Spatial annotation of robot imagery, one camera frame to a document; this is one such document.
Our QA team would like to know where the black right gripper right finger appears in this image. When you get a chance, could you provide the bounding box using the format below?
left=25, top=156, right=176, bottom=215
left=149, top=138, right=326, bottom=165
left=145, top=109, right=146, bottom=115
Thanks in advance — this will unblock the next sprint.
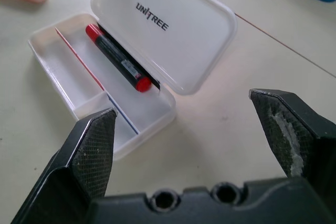
left=248, top=88, right=336, bottom=201

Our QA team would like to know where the translucent white pencil case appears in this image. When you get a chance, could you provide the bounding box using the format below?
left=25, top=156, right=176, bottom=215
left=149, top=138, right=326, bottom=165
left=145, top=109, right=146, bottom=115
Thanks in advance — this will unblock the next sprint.
left=28, top=0, right=238, bottom=162

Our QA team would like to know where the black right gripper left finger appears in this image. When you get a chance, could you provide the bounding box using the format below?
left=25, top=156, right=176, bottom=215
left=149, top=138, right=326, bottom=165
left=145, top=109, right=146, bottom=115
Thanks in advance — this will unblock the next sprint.
left=10, top=107, right=118, bottom=224

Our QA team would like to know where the red capped black marker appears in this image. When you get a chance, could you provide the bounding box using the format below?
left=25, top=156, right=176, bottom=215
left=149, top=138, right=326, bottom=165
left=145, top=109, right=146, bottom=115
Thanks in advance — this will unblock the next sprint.
left=85, top=24, right=152, bottom=93

